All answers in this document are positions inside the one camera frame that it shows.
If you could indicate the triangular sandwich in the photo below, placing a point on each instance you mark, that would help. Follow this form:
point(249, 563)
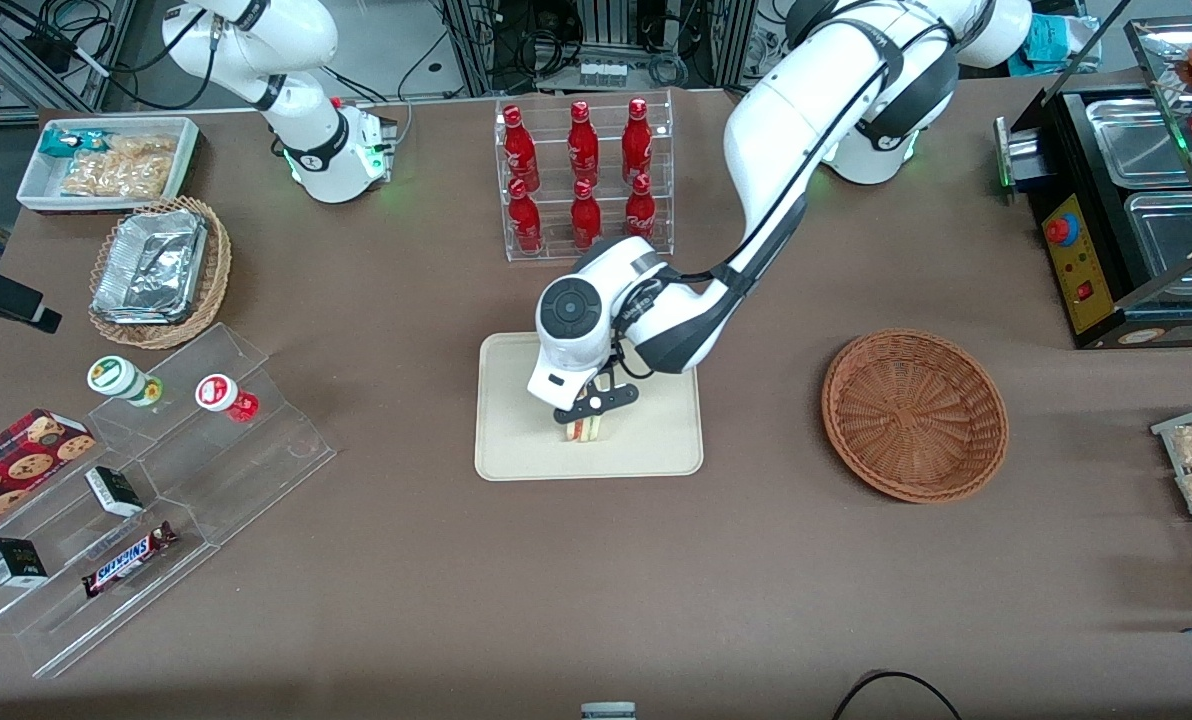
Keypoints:
point(586, 431)

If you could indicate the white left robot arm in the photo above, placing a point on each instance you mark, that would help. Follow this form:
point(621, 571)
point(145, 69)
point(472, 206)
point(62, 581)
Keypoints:
point(806, 110)

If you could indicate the beige plastic tray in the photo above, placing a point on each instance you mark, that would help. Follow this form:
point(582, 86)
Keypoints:
point(656, 440)

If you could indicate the brown round wicker basket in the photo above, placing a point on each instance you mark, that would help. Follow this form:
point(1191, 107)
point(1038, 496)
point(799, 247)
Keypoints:
point(914, 415)

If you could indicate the light oval wicker basket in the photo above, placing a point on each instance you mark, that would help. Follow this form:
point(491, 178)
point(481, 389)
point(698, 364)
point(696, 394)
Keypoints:
point(218, 260)

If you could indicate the clear acrylic bottle rack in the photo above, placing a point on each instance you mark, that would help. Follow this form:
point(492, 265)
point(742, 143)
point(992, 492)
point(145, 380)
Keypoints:
point(611, 250)

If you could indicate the red cola bottle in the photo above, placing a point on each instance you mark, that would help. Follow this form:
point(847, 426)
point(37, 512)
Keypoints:
point(526, 225)
point(521, 150)
point(583, 145)
point(640, 218)
point(637, 140)
point(586, 222)

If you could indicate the small grey box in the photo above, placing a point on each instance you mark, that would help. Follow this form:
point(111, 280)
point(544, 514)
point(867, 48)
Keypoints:
point(608, 711)

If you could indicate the clear acrylic tiered stand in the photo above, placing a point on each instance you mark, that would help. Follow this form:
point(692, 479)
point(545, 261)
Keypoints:
point(246, 470)

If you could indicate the white power strip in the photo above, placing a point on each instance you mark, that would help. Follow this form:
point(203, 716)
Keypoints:
point(602, 72)

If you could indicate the red lid yogurt cup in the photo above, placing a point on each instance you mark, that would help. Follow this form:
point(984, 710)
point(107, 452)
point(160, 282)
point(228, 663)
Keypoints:
point(221, 393)

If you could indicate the stacked aluminium foil trays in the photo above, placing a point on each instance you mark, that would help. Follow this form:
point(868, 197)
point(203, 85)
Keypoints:
point(151, 265)

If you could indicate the green lid yogurt cup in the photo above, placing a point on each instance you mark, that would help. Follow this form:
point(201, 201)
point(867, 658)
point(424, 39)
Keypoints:
point(116, 376)

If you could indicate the small black carton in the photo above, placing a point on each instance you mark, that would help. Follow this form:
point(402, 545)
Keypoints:
point(114, 490)
point(14, 562)

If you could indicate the Snickers chocolate bar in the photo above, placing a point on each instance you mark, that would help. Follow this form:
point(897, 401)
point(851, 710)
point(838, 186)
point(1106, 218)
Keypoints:
point(128, 558)

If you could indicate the black food warmer cabinet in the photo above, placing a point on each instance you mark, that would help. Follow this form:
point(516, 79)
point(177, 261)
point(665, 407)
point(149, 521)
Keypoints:
point(1081, 260)

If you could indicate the clear bag of crackers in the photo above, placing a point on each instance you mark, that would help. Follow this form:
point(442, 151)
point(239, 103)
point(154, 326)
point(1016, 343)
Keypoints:
point(121, 172)

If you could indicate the red tartan cookie box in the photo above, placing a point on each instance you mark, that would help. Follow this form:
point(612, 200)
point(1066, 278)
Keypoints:
point(16, 465)

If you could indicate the teal wrapped snack pack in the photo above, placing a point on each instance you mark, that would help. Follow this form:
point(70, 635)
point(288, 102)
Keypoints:
point(66, 141)

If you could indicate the white rectangular snack bin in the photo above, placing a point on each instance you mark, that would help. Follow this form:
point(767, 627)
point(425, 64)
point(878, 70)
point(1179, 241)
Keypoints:
point(41, 185)

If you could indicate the teal plastic bag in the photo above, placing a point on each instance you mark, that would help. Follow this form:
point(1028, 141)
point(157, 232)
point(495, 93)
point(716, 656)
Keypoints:
point(1056, 40)

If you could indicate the steel warmer pan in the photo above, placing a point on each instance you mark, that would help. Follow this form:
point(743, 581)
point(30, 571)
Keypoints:
point(1171, 235)
point(1136, 140)

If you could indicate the aluminium frame post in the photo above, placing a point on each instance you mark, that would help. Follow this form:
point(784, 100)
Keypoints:
point(471, 45)
point(736, 40)

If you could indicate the black device on mount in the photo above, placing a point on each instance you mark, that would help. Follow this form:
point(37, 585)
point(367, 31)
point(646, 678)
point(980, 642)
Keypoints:
point(1, 295)

